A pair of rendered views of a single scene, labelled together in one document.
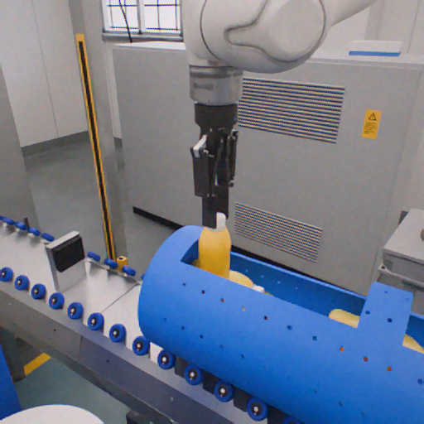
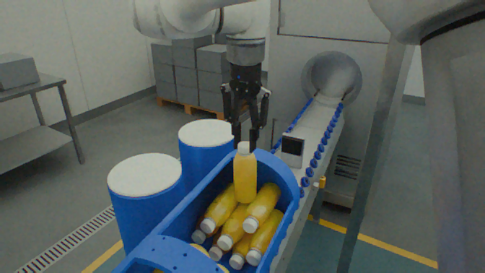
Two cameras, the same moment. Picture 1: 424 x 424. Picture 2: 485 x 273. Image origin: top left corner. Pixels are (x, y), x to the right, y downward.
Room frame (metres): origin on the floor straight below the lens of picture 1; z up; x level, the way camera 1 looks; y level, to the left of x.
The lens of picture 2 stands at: (0.58, -0.69, 1.70)
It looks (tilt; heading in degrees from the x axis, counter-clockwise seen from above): 27 degrees down; 84
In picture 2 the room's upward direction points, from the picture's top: straight up
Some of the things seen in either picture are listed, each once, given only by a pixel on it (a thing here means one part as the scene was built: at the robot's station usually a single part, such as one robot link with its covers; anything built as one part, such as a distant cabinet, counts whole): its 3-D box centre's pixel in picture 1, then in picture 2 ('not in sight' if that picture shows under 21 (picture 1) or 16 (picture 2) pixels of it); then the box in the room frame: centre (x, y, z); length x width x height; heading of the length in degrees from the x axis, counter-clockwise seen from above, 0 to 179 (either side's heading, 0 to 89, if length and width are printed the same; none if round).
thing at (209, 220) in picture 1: (209, 210); (237, 135); (0.64, 0.00, 1.32); 0.03 x 0.01 x 0.07; 58
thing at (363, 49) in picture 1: (375, 49); not in sight; (2.20, -0.88, 1.48); 0.24 x 0.12 x 0.08; 61
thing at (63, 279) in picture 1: (69, 262); (291, 151); (0.93, 0.41, 1.00); 0.10 x 0.04 x 0.15; 148
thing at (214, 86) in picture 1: (215, 84); (245, 50); (0.66, -0.01, 1.55); 0.09 x 0.09 x 0.06
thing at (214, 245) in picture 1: (214, 257); (245, 174); (0.67, -0.01, 1.20); 0.07 x 0.07 x 0.17
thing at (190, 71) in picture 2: not in sight; (203, 66); (0.48, 3.48, 0.59); 1.20 x 0.80 x 1.19; 143
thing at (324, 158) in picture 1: (244, 156); not in sight; (2.70, -0.26, 0.72); 2.15 x 0.54 x 1.45; 53
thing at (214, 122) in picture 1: (215, 127); (245, 80); (0.66, -0.01, 1.48); 0.08 x 0.07 x 0.09; 148
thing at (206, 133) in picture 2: not in sight; (207, 132); (0.55, 0.59, 1.03); 0.28 x 0.28 x 0.01
